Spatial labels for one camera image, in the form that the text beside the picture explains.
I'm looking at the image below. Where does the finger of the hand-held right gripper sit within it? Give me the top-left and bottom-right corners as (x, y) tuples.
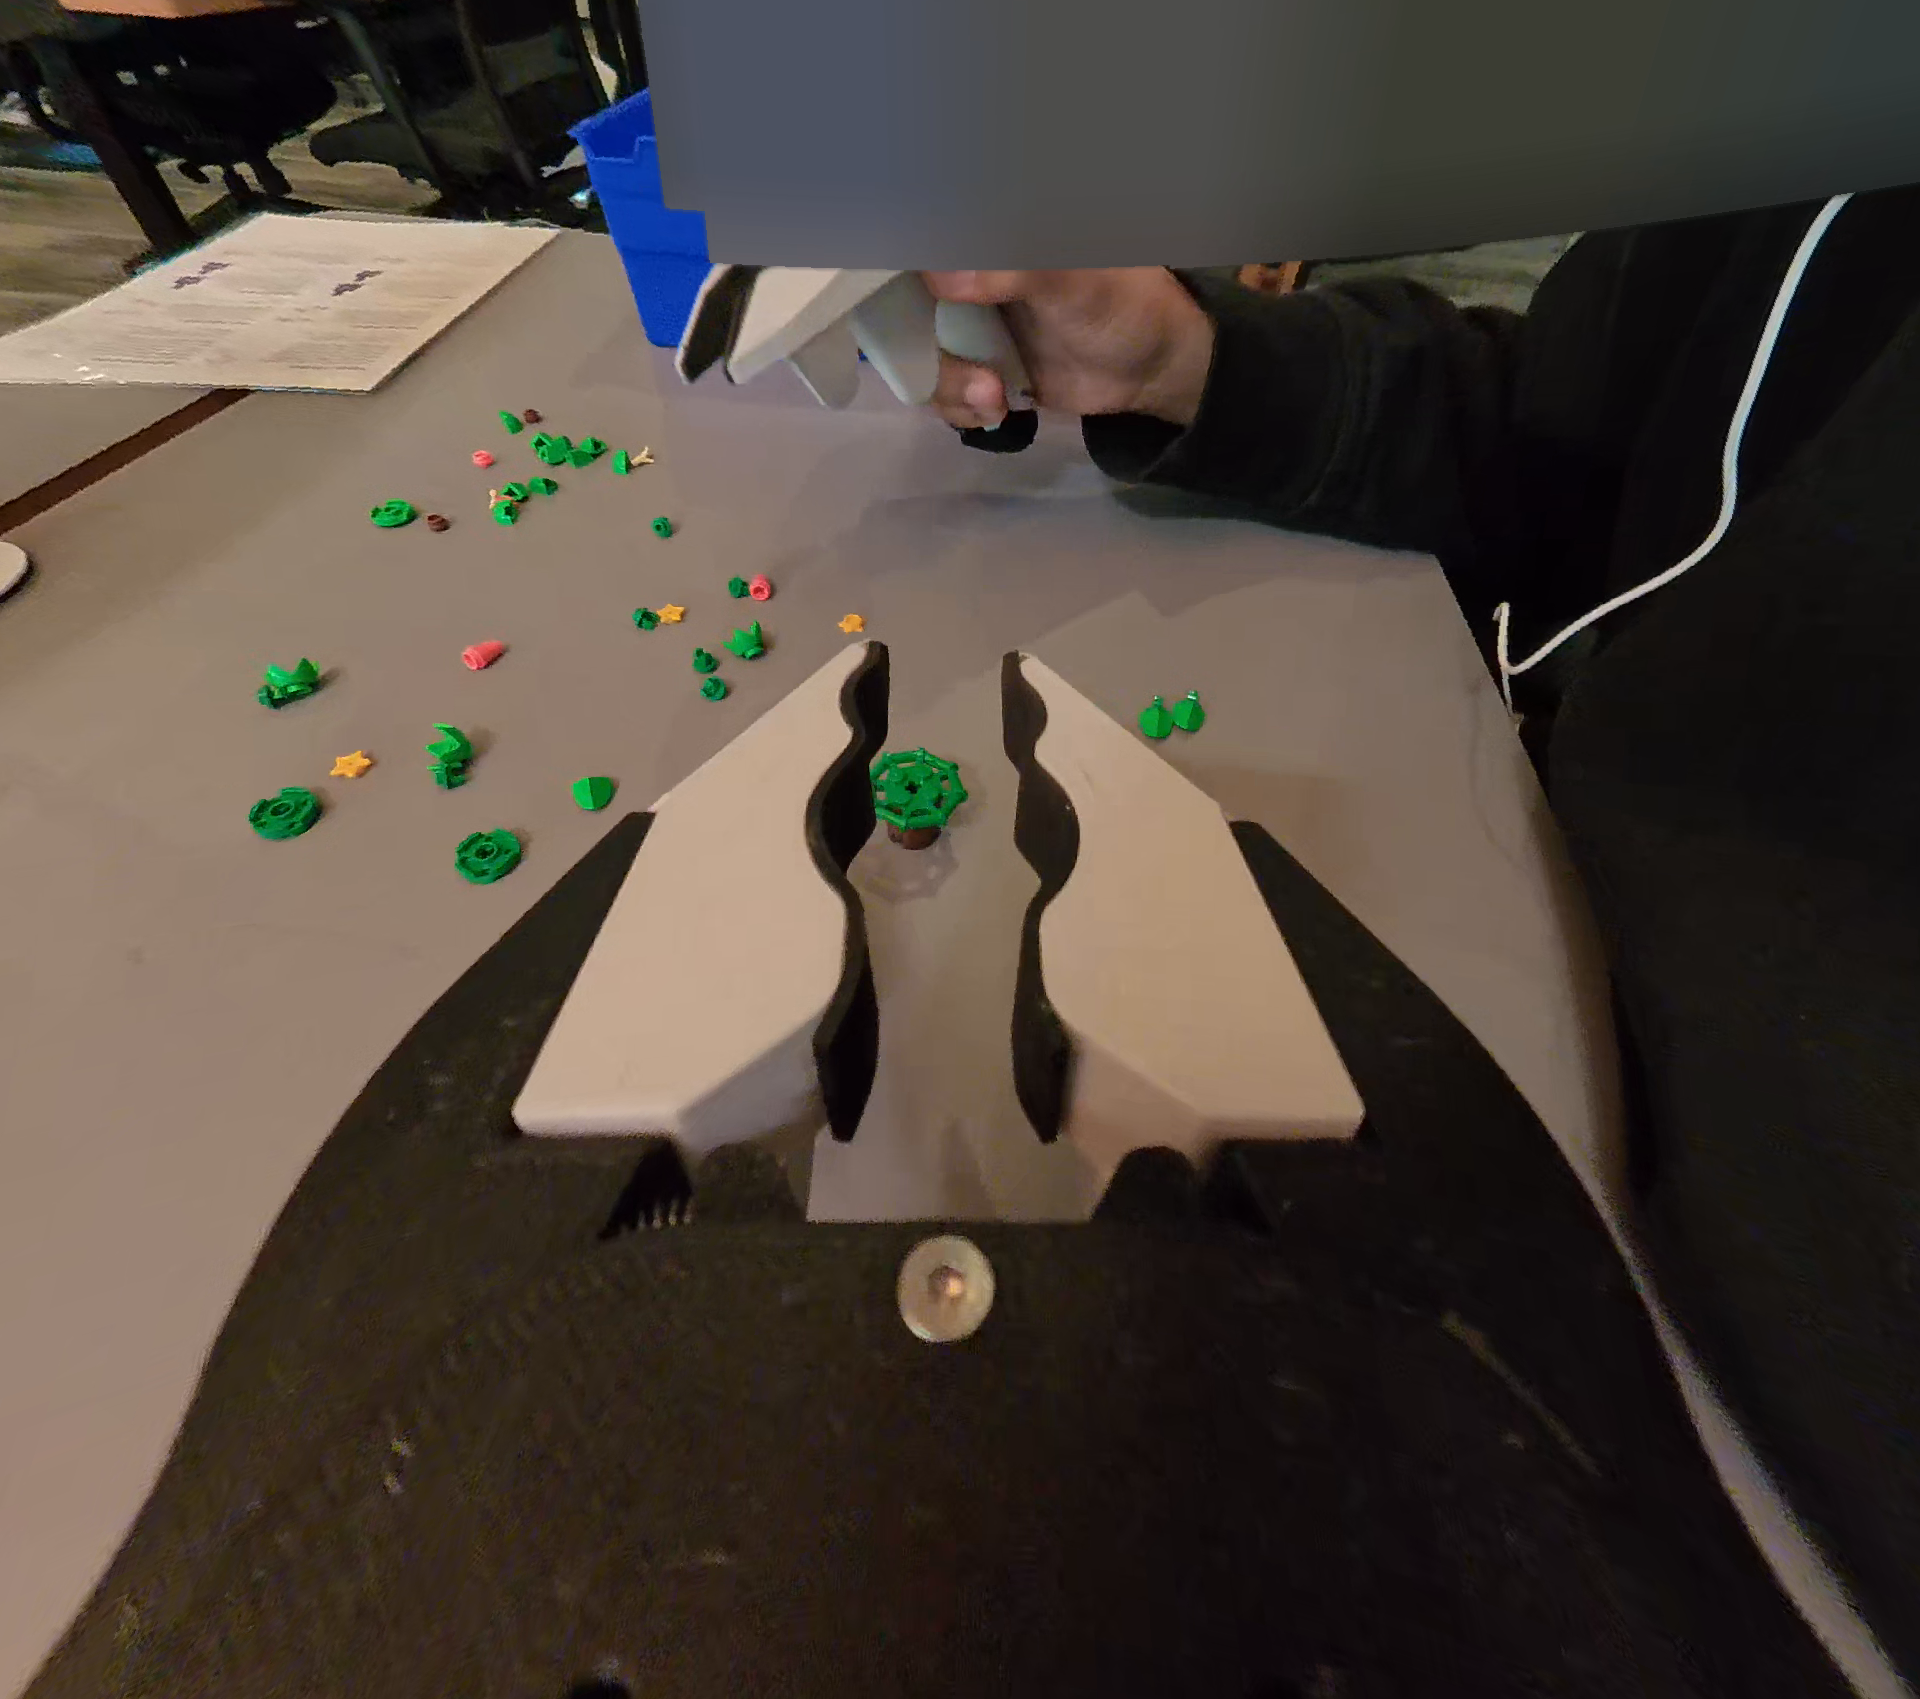
(676, 260), (763, 385)
(727, 266), (888, 385)

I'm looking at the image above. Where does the blue storage bin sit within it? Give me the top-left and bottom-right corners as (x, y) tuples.
(570, 89), (713, 347)

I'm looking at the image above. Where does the person's right hand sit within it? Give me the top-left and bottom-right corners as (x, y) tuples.
(922, 266), (1217, 432)

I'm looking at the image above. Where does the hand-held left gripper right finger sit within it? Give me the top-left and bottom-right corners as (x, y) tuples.
(1000, 649), (1368, 1222)

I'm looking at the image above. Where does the laminated paper sheet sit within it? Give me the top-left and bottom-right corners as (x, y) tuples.
(0, 215), (559, 393)

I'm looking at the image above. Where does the green web wheel piece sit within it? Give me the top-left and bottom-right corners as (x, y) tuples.
(869, 749), (970, 833)

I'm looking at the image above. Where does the white cable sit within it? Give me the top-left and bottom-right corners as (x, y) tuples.
(1492, 196), (1858, 714)

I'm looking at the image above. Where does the person's right forearm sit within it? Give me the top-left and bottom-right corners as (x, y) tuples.
(1080, 266), (1532, 561)

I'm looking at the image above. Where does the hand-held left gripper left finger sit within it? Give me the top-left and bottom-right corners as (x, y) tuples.
(513, 639), (891, 1224)

